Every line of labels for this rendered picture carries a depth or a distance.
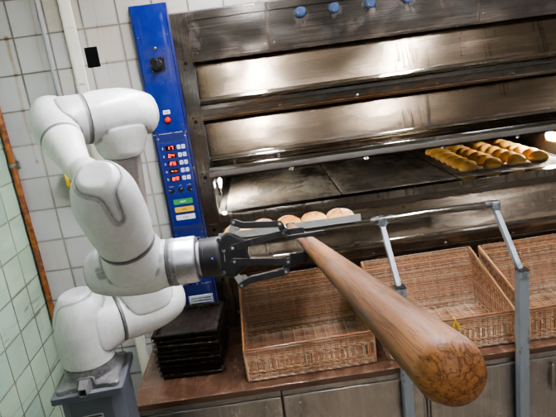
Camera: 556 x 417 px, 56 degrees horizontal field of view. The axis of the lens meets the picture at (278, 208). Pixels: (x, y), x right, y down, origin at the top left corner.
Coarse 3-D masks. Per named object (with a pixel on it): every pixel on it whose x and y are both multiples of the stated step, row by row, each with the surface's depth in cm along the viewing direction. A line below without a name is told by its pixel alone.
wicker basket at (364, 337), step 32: (256, 288) 256; (288, 288) 257; (256, 320) 256; (288, 320) 257; (320, 320) 257; (352, 320) 256; (256, 352) 215; (288, 352) 217; (320, 352) 217; (352, 352) 218
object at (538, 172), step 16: (480, 176) 256; (496, 176) 254; (512, 176) 254; (528, 176) 254; (544, 176) 255; (368, 192) 255; (384, 192) 253; (400, 192) 253; (416, 192) 253; (432, 192) 254; (256, 208) 253; (272, 208) 252; (288, 208) 252; (304, 208) 252
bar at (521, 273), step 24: (384, 216) 217; (408, 216) 217; (384, 240) 214; (504, 240) 213; (528, 288) 203; (528, 312) 206; (528, 336) 209; (528, 360) 212; (408, 384) 211; (528, 384) 214; (408, 408) 214; (528, 408) 218
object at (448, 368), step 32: (288, 224) 185; (320, 256) 64; (352, 288) 39; (384, 288) 34; (384, 320) 28; (416, 320) 25; (416, 352) 22; (448, 352) 21; (480, 352) 21; (416, 384) 22; (448, 384) 21; (480, 384) 21
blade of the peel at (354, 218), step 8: (344, 216) 201; (352, 216) 201; (360, 216) 201; (296, 224) 201; (304, 224) 201; (312, 224) 201; (320, 224) 201; (328, 224) 201; (224, 232) 200; (240, 232) 200; (248, 232) 200; (256, 232) 200; (264, 232) 200
